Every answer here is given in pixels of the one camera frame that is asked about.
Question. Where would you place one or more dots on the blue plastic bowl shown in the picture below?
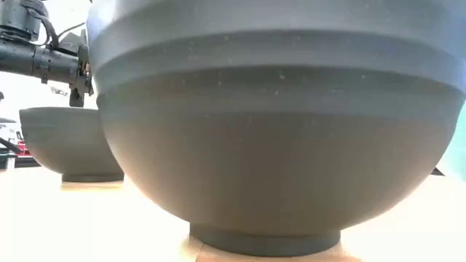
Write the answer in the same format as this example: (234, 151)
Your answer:
(255, 145)

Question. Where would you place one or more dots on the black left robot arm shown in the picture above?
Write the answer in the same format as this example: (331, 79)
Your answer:
(22, 58)

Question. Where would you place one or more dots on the black plastic bowl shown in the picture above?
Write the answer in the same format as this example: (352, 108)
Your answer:
(65, 145)

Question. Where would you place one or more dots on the red box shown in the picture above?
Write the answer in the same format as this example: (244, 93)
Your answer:
(24, 149)

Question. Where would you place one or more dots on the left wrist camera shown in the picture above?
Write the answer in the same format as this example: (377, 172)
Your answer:
(71, 41)

